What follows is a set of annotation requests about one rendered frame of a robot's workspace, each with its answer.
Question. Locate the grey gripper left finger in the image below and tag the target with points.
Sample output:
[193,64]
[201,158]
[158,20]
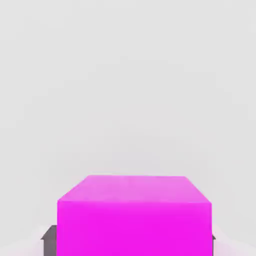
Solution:
[50,243]

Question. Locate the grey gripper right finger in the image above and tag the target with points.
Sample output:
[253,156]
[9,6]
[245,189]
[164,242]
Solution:
[213,246]

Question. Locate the small magenta cube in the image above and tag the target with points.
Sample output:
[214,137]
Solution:
[134,220]

